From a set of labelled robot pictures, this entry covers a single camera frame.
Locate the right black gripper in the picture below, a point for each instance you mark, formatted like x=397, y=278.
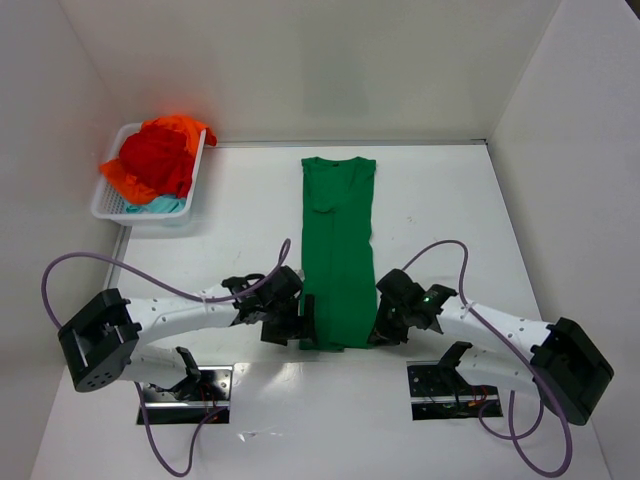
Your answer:
x=391, y=323

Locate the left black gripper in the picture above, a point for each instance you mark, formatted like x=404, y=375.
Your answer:
x=288, y=325

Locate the green t shirt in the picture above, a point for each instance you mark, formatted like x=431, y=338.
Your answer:
x=336, y=254

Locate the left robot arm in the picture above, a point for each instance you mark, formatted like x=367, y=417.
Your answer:
x=114, y=338

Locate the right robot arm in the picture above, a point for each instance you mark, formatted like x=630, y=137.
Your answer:
x=555, y=362

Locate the teal t shirt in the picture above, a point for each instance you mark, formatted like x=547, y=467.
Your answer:
x=165, y=204

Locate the orange t shirt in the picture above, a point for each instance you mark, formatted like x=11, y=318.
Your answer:
x=129, y=186

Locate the red t shirt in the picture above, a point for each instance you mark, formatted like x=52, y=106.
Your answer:
x=160, y=158

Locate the white plastic basket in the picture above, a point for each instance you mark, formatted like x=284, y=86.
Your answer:
x=108, y=204

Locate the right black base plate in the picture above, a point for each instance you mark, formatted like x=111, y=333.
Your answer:
x=439, y=394

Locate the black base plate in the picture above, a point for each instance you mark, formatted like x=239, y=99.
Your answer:
x=211, y=398
x=439, y=394

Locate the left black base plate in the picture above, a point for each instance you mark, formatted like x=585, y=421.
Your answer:
x=211, y=398

